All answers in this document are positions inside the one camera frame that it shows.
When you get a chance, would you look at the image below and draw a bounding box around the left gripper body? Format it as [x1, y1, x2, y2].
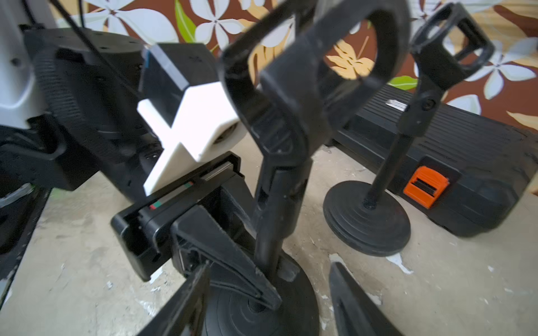
[111, 151, 254, 281]

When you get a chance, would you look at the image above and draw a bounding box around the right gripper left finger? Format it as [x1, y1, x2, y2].
[137, 263, 210, 336]

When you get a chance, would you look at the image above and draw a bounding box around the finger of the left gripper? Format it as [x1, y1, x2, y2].
[171, 205, 282, 310]

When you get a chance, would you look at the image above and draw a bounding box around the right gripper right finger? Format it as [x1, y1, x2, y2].
[329, 262, 403, 336]

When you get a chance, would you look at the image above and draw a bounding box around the black round base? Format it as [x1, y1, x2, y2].
[201, 251, 321, 336]
[323, 181, 411, 257]

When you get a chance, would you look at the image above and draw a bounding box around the black stand pole with clip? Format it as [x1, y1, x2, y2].
[363, 2, 495, 210]

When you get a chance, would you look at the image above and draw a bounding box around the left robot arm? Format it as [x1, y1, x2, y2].
[1, 1, 283, 311]

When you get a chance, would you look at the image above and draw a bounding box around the black plastic tool case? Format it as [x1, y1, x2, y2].
[332, 86, 537, 237]

